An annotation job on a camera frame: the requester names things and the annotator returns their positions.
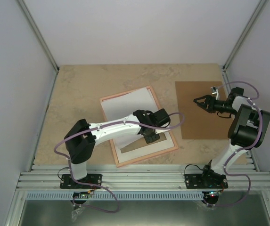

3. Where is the brown cardboard backing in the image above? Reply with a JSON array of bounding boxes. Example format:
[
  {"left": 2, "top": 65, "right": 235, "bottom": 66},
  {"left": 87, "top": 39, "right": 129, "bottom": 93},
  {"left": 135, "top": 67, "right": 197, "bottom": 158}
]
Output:
[{"left": 175, "top": 81, "right": 232, "bottom": 140}]

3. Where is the pink picture frame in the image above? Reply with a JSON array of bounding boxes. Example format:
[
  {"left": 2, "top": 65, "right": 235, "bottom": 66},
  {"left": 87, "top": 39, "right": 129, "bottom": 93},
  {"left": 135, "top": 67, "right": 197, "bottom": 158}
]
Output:
[{"left": 100, "top": 86, "right": 179, "bottom": 167}]

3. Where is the left corner aluminium post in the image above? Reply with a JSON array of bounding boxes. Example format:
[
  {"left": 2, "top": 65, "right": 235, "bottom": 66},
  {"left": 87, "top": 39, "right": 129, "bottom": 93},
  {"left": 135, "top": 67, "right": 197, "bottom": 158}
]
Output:
[{"left": 16, "top": 0, "right": 59, "bottom": 73}]

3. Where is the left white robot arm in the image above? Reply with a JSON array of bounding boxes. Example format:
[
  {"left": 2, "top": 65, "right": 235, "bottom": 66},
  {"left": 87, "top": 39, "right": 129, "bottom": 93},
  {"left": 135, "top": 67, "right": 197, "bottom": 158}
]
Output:
[{"left": 65, "top": 109, "right": 171, "bottom": 188}]

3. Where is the aluminium rail base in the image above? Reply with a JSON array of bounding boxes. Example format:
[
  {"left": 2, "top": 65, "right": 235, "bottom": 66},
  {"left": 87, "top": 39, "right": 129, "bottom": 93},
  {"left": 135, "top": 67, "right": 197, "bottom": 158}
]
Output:
[{"left": 16, "top": 164, "right": 270, "bottom": 191}]

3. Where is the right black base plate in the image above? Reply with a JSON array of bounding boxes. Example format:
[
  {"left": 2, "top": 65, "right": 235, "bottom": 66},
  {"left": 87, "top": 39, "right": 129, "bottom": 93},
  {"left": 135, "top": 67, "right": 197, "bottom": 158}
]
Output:
[{"left": 184, "top": 174, "right": 229, "bottom": 189}]

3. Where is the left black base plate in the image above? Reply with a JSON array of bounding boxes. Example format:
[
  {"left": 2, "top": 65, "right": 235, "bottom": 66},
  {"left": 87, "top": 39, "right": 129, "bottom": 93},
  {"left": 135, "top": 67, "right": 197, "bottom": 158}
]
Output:
[{"left": 59, "top": 174, "right": 102, "bottom": 190}]

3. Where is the sunset photo print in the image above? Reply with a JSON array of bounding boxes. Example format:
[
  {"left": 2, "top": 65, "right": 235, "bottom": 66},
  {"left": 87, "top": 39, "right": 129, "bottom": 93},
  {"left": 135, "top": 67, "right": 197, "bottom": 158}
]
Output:
[{"left": 101, "top": 87, "right": 171, "bottom": 151}]

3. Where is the purple cable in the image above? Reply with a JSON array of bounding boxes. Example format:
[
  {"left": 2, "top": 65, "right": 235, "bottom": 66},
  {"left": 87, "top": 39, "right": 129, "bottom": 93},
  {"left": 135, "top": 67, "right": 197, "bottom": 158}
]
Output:
[
  {"left": 203, "top": 81, "right": 263, "bottom": 208},
  {"left": 54, "top": 112, "right": 186, "bottom": 214}
]

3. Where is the right corner aluminium post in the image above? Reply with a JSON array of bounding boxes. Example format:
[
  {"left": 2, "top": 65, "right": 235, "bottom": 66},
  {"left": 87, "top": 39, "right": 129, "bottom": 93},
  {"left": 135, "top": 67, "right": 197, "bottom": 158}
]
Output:
[{"left": 222, "top": 0, "right": 269, "bottom": 73}]

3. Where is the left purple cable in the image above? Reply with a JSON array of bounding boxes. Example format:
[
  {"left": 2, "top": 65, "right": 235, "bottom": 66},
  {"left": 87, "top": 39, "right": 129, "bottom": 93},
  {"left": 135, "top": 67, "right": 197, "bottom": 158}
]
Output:
[{"left": 54, "top": 112, "right": 186, "bottom": 214}]

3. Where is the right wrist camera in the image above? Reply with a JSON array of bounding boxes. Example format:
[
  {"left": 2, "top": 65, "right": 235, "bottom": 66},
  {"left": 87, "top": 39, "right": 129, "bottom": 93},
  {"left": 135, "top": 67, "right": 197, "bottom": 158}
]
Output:
[{"left": 211, "top": 86, "right": 220, "bottom": 100}]

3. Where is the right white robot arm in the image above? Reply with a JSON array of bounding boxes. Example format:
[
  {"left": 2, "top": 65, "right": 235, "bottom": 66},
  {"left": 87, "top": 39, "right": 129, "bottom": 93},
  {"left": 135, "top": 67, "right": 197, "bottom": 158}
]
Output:
[{"left": 184, "top": 87, "right": 270, "bottom": 189}]

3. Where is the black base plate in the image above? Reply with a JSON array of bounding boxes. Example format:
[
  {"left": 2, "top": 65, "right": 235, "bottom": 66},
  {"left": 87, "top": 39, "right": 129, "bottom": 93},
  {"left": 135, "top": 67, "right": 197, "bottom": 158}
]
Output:
[
  {"left": 184, "top": 174, "right": 229, "bottom": 189},
  {"left": 59, "top": 174, "right": 102, "bottom": 190}
]

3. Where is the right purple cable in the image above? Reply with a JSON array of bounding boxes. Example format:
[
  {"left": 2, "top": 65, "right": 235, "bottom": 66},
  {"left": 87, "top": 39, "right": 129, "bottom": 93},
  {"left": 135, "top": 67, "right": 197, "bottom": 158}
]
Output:
[{"left": 203, "top": 81, "right": 263, "bottom": 208}]

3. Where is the white mat board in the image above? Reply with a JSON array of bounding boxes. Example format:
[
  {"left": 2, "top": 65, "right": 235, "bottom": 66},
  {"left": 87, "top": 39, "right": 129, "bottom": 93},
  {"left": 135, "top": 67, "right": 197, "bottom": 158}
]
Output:
[{"left": 110, "top": 131, "right": 179, "bottom": 167}]

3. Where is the corner aluminium post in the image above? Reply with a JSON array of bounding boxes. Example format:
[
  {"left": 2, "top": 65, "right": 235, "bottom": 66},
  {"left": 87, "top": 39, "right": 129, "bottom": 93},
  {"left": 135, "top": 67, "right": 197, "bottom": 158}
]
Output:
[
  {"left": 16, "top": 0, "right": 59, "bottom": 73},
  {"left": 222, "top": 0, "right": 269, "bottom": 73}
]

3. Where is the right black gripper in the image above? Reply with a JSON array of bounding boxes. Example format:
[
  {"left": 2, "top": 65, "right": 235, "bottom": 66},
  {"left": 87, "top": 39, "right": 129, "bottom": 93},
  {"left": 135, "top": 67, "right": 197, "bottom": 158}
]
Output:
[{"left": 194, "top": 95, "right": 237, "bottom": 114}]

